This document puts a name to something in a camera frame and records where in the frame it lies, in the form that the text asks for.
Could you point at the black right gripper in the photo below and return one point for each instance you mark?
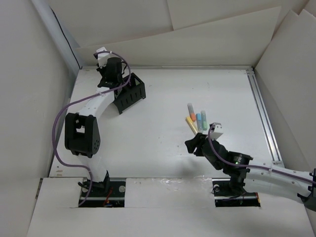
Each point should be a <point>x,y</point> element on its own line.
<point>198,140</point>

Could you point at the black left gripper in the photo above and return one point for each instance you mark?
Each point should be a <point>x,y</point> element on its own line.
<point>101,70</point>

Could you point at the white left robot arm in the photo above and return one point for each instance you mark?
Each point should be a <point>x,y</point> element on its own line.
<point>82,135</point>

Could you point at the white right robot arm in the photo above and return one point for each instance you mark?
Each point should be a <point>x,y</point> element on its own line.
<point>247,177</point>

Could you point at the yellow highlighter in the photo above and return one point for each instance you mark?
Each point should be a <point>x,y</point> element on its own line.
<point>192,125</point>

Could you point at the blue cap highlighter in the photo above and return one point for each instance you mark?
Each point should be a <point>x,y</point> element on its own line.
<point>199,122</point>

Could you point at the green cap highlighter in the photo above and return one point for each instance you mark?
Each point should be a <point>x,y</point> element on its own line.
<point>204,120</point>

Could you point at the black slotted organizer box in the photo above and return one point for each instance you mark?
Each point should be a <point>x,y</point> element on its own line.
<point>130,94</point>

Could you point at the orange cap highlighter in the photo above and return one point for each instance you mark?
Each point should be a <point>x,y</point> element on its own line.
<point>191,112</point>

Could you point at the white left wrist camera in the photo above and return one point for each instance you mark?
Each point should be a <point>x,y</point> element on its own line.
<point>102,54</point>

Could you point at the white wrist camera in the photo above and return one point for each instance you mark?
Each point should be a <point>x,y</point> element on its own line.
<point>216,130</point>
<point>102,54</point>

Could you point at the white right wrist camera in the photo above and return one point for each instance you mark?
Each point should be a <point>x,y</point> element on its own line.
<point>216,130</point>

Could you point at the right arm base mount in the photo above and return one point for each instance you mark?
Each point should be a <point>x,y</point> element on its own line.
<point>225,195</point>

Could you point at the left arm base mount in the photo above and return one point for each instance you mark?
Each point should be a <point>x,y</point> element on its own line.
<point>110,197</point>

